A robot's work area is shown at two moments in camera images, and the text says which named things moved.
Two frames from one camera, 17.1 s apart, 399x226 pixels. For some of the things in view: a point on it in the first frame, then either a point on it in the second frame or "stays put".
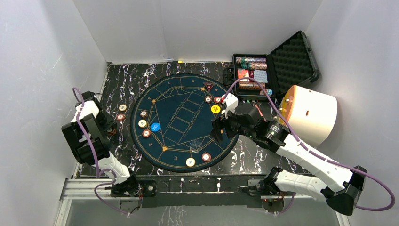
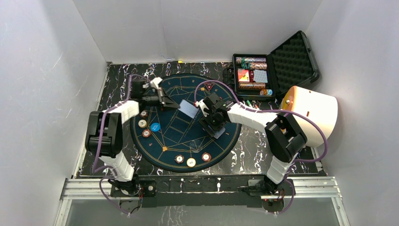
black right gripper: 218,124 → 204,125
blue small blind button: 155,126 stays put
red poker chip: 146,133 stays put
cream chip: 190,162 stays put
